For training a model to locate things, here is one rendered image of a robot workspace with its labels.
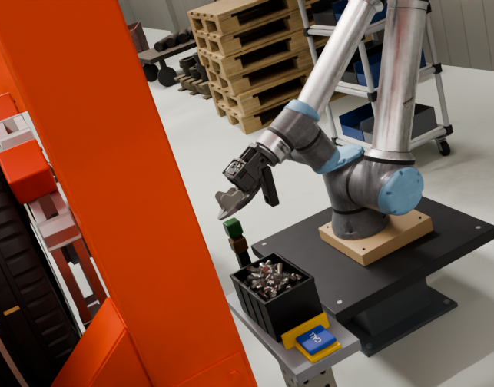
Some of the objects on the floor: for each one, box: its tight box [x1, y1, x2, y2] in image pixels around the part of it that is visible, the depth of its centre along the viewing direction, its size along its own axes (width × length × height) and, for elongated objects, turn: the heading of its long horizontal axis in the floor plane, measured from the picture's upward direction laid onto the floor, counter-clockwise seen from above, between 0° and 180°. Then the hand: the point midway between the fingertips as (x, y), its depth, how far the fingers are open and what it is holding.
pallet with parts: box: [174, 51, 212, 100], centre depth 616 cm, size 80×118×42 cm
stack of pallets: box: [187, 0, 378, 135], centre depth 483 cm, size 117×80×83 cm
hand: (223, 217), depth 169 cm, fingers closed
